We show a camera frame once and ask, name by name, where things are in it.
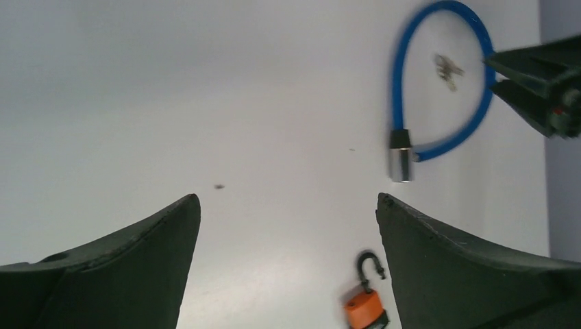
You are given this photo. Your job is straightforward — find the orange black padlock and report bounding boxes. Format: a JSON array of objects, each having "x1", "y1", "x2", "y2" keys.
[{"x1": 343, "y1": 250, "x2": 391, "y2": 329}]

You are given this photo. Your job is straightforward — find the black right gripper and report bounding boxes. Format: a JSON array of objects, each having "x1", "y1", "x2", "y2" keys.
[{"x1": 484, "y1": 35, "x2": 580, "y2": 138}]

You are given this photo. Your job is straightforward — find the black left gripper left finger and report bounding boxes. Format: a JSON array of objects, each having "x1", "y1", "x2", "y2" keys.
[{"x1": 1, "y1": 194, "x2": 201, "y2": 328}]

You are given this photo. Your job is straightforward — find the blue cable lock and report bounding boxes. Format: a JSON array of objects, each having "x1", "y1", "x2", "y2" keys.
[{"x1": 388, "y1": 1, "x2": 496, "y2": 183}]

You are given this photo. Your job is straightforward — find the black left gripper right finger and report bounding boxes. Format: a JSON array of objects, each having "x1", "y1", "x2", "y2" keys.
[{"x1": 376, "y1": 193, "x2": 580, "y2": 328}]

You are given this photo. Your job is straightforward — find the silver keys of blue lock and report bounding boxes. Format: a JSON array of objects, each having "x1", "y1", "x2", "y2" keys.
[{"x1": 434, "y1": 53, "x2": 465, "y2": 92}]

